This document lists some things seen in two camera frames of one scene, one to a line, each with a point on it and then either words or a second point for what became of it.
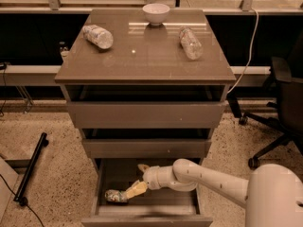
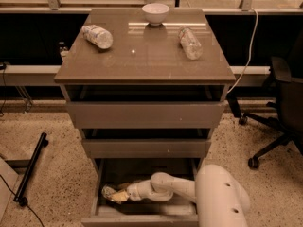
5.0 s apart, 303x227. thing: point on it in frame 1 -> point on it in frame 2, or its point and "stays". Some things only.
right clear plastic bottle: [190, 43] stays
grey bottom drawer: [168, 207] stays
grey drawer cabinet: [149, 94] stays
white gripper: [151, 177] -> [133, 192]
